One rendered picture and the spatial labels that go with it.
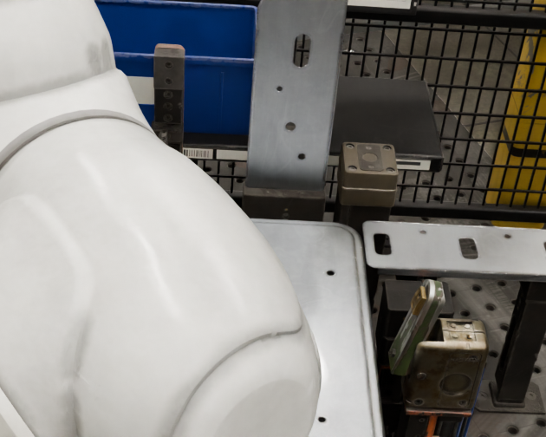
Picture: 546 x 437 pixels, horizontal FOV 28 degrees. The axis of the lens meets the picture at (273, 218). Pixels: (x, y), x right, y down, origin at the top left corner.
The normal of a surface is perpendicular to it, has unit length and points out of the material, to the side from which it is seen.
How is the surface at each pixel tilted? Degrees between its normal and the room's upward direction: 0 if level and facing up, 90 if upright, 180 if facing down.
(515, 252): 0
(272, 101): 90
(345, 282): 0
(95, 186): 18
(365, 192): 88
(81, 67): 81
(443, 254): 0
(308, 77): 90
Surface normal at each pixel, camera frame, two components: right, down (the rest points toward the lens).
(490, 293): 0.07, -0.78
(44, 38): 0.52, 0.04
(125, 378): -0.33, -0.12
